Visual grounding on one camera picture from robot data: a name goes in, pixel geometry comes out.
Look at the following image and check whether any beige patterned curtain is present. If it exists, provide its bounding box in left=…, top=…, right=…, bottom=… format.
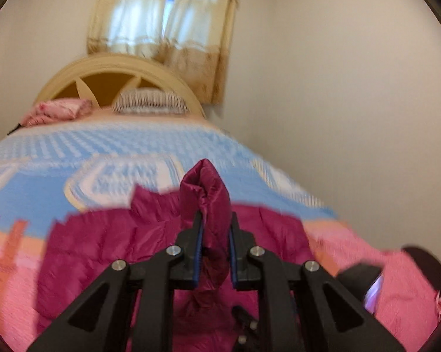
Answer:
left=86, top=0, right=241, bottom=104

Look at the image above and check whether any magenta down jacket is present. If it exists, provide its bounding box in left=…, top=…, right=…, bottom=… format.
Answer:
left=35, top=158, right=318, bottom=352

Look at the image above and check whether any cream wooden headboard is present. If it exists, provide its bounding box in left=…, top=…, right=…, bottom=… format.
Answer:
left=33, top=53, right=206, bottom=120

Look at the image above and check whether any pink folded cloth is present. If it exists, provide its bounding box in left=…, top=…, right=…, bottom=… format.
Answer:
left=20, top=98, right=92, bottom=128

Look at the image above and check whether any striped pillow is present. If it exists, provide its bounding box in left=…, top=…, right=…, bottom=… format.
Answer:
left=112, top=88, right=188, bottom=115

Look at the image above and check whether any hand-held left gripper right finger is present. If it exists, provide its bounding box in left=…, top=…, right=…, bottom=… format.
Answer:
left=228, top=213, right=406, bottom=352

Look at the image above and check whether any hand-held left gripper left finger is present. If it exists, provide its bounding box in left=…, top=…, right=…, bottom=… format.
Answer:
left=26, top=211, right=206, bottom=352

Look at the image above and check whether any bed with blue-pink cover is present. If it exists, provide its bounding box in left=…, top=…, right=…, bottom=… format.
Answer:
left=0, top=112, right=441, bottom=341

